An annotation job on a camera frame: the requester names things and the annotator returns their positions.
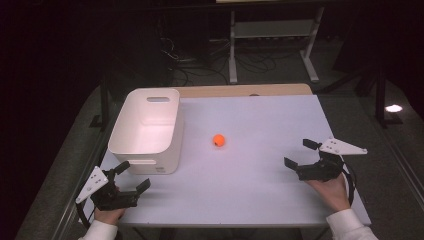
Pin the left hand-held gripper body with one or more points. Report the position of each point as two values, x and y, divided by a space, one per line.
110 198

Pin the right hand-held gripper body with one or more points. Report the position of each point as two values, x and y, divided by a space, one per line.
321 170

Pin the white plastic bin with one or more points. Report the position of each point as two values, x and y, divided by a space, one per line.
146 133

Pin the orange ball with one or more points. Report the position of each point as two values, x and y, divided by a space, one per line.
219 140

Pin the person's left hand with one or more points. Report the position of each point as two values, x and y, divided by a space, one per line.
107 216

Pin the person's right hand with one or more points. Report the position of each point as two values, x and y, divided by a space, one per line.
330 194

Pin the black metal stand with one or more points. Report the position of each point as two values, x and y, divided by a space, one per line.
380 96
104 103

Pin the white metal stand frame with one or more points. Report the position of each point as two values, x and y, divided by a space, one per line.
273 29

